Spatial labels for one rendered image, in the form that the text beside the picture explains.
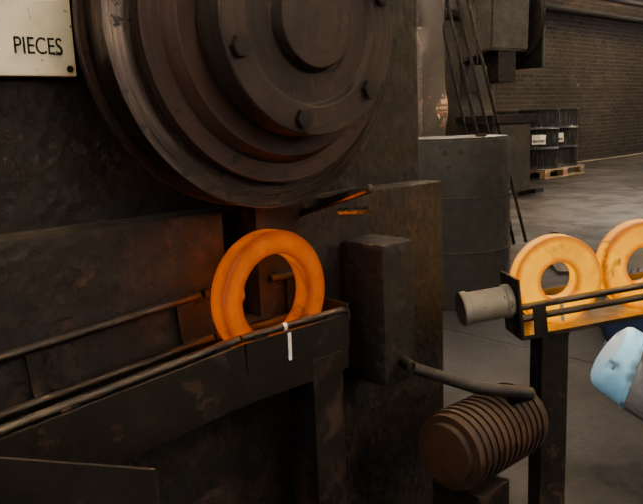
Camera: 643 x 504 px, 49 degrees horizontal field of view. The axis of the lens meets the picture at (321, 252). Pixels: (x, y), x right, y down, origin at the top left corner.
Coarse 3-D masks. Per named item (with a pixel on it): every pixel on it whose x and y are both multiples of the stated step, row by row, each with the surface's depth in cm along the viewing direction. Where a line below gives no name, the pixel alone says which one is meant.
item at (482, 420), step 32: (512, 384) 122; (448, 416) 111; (480, 416) 112; (512, 416) 115; (544, 416) 119; (448, 448) 110; (480, 448) 108; (512, 448) 113; (448, 480) 111; (480, 480) 110
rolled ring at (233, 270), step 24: (240, 240) 98; (264, 240) 98; (288, 240) 101; (240, 264) 95; (312, 264) 104; (216, 288) 95; (240, 288) 96; (312, 288) 105; (216, 312) 96; (240, 312) 96; (312, 312) 105
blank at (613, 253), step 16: (624, 224) 124; (640, 224) 122; (608, 240) 123; (624, 240) 122; (640, 240) 123; (608, 256) 122; (624, 256) 123; (608, 272) 123; (624, 272) 123; (624, 304) 124; (640, 304) 125
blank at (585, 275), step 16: (544, 240) 120; (560, 240) 121; (576, 240) 121; (528, 256) 120; (544, 256) 121; (560, 256) 121; (576, 256) 122; (592, 256) 122; (512, 272) 123; (528, 272) 121; (576, 272) 122; (592, 272) 122; (528, 288) 121; (576, 288) 123; (592, 288) 123; (560, 304) 123; (576, 304) 123; (560, 320) 123
